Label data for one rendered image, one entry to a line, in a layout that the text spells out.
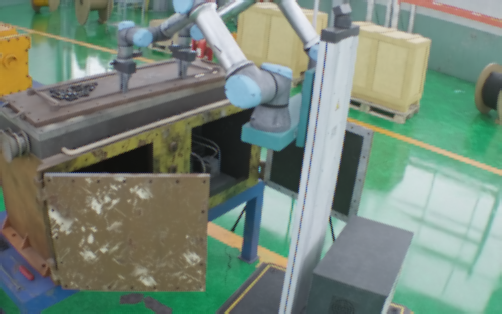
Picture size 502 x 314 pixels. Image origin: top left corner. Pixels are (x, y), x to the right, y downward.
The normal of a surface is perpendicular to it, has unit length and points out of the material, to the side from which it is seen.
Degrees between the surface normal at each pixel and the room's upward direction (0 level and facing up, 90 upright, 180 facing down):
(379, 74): 90
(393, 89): 90
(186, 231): 90
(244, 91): 95
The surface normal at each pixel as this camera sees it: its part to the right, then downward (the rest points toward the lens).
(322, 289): -0.44, 0.32
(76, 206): 0.22, 0.41
